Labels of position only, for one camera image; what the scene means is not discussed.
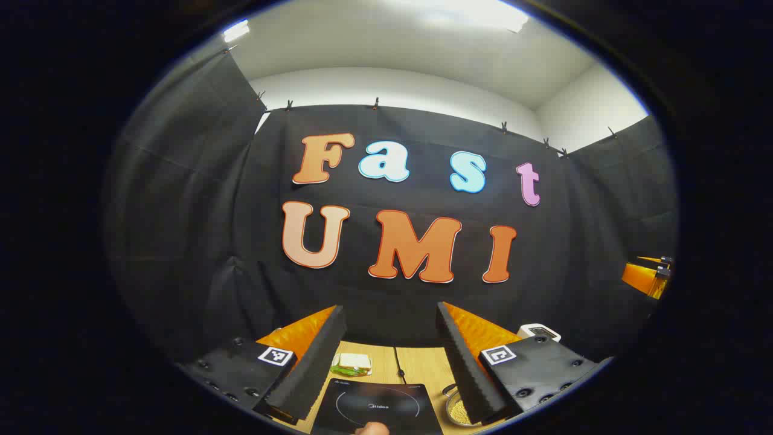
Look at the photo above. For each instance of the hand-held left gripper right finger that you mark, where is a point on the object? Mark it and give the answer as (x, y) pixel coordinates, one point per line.
(465, 368)

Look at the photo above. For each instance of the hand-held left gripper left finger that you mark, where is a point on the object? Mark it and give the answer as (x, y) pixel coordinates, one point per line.
(314, 368)

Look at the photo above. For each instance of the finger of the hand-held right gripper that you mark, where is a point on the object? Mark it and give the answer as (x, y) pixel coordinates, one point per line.
(658, 261)
(643, 279)

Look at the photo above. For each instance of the black induction cooktop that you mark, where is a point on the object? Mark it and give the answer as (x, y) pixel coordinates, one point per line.
(362, 417)

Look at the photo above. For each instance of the sandwich with lettuce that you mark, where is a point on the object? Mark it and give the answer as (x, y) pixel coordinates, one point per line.
(352, 363)

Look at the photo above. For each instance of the large soybean heap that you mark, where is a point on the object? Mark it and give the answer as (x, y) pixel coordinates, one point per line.
(459, 412)

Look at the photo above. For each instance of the white toaster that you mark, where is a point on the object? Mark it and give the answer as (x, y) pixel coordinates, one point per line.
(539, 332)

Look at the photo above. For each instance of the row of black cloth clips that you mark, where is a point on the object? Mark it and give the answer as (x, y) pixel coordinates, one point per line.
(375, 104)

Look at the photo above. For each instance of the large ceiling light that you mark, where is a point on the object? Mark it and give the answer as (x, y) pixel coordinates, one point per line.
(477, 13)

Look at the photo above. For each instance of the small ceiling light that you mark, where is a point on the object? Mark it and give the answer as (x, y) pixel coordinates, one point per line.
(236, 31)

